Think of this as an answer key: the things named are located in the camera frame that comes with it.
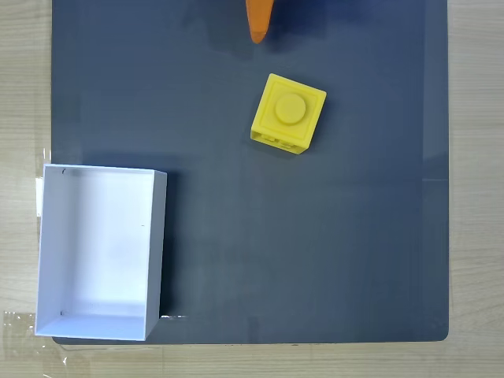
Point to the white open cardboard box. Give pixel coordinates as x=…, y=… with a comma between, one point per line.
x=102, y=252

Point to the clear adhesive tape piece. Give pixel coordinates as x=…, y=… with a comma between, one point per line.
x=17, y=330

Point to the yellow toy brick block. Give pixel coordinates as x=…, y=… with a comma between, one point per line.
x=289, y=112

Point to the dark grey table mat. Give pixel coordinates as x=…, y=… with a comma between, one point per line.
x=315, y=236

